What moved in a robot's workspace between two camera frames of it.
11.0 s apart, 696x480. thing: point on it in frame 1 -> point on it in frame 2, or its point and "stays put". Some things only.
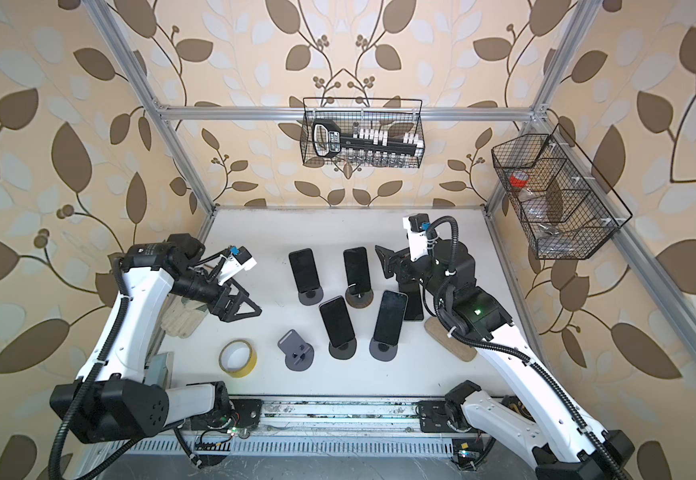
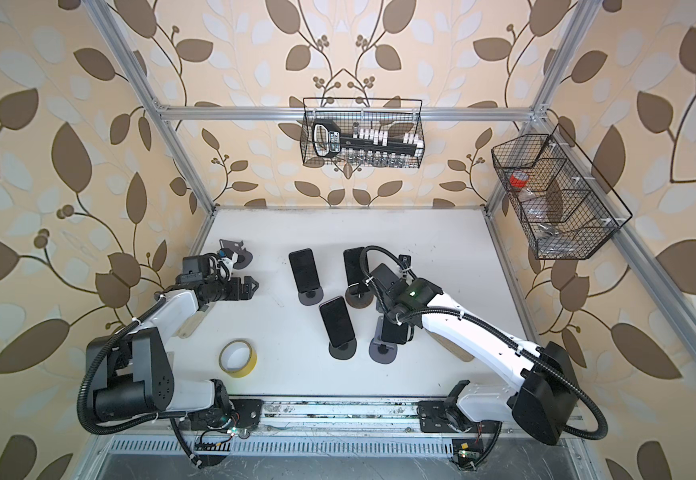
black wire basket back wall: x=363 y=132 stays put
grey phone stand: x=344 y=351 stays put
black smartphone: x=336 y=320 stays put
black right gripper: x=394 y=259 -> x=381 y=307
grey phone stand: x=298 y=353 -> x=245 y=257
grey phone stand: x=311 y=296 stays put
